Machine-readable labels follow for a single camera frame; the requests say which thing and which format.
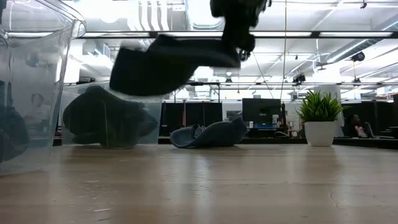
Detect clear plastic bin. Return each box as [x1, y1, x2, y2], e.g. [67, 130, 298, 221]
[0, 0, 87, 177]
[60, 82, 163, 147]

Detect black overhead crossbar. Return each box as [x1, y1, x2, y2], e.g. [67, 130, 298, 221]
[0, 30, 398, 40]

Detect black metal rack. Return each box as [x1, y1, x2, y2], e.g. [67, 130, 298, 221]
[186, 82, 221, 104]

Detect dark blue denim cap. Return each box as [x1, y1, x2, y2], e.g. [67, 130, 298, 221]
[169, 116, 248, 149]
[108, 34, 243, 96]

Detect silver air duct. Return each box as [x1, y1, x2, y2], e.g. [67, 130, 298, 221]
[185, 0, 228, 100]

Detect dark garment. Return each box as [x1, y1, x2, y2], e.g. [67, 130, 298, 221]
[62, 85, 147, 149]

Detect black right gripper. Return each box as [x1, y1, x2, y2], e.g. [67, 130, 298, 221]
[210, 0, 269, 68]

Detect black partition panels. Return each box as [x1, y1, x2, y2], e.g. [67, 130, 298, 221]
[160, 101, 223, 137]

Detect black computer monitor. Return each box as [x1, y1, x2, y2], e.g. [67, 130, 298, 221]
[241, 98, 283, 129]

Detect green plant in white pot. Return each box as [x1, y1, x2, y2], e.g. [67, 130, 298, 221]
[294, 89, 351, 147]

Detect thin hanging cable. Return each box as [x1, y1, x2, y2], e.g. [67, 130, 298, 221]
[279, 0, 288, 101]

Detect black ceiling lamp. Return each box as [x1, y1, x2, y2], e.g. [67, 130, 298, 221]
[350, 51, 366, 63]
[292, 73, 307, 85]

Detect black aluminium table frame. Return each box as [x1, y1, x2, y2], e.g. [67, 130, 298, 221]
[158, 136, 398, 150]

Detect person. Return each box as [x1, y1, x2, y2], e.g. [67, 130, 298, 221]
[23, 92, 53, 125]
[341, 113, 368, 139]

